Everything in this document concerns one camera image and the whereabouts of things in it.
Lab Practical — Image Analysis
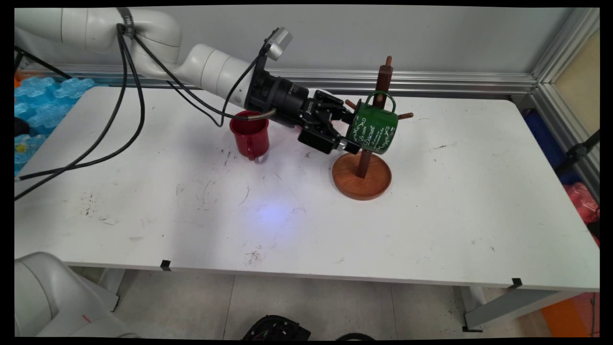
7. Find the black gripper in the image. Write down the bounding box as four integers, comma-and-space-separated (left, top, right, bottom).
245, 65, 362, 155

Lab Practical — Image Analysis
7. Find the wooden mug tree stand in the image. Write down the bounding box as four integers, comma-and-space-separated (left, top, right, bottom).
332, 56, 414, 201

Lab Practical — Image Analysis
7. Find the grey table leg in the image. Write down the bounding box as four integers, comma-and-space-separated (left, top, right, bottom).
453, 286, 582, 333

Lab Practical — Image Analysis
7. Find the red plastic bag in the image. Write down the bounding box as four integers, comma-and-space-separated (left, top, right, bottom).
563, 182, 600, 240

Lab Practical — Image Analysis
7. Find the green enamel mug white print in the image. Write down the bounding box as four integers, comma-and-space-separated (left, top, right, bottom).
343, 91, 399, 155

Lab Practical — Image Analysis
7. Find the aluminium frame post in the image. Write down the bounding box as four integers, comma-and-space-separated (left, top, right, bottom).
531, 7, 600, 83

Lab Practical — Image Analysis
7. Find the red mug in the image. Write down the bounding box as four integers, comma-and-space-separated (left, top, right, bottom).
229, 110, 270, 161

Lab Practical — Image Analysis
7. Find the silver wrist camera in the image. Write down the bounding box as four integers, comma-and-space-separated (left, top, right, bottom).
261, 27, 294, 61

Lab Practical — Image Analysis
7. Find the black cable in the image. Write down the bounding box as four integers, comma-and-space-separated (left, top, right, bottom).
17, 24, 131, 182
14, 34, 146, 201
130, 34, 277, 120
165, 48, 266, 128

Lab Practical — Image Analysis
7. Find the blue container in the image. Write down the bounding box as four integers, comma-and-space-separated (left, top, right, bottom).
522, 109, 580, 185

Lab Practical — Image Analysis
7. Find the aluminium frame rail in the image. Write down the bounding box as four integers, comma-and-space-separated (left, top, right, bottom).
29, 64, 537, 95
529, 82, 600, 202

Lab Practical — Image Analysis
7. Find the black tripod leg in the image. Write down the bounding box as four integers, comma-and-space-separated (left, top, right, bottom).
14, 46, 73, 80

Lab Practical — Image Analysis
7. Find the orange foam mat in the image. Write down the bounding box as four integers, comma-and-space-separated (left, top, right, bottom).
541, 292, 600, 338

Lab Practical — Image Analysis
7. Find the white table leg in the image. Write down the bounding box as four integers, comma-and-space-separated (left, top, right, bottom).
72, 266, 127, 312

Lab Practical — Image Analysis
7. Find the black velcro strap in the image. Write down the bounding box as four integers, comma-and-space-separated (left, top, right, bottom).
116, 7, 137, 38

